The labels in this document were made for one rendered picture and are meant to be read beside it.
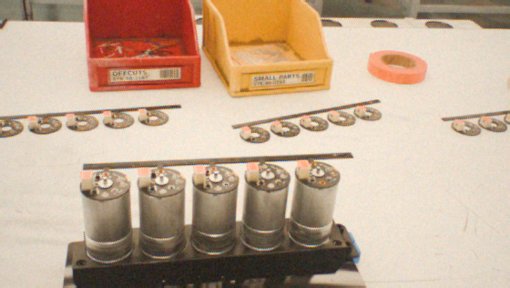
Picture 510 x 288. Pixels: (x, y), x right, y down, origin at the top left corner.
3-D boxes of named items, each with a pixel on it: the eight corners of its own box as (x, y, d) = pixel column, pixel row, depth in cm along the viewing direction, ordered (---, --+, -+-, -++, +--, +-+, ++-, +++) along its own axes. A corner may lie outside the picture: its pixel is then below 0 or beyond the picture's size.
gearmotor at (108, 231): (134, 272, 31) (130, 195, 29) (86, 276, 31) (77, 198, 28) (133, 242, 33) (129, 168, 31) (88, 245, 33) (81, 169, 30)
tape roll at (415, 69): (426, 66, 62) (428, 55, 62) (424, 88, 57) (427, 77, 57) (370, 56, 63) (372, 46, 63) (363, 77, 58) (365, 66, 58)
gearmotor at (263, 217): (285, 260, 33) (295, 186, 30) (243, 263, 32) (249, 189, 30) (276, 231, 35) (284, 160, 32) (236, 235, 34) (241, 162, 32)
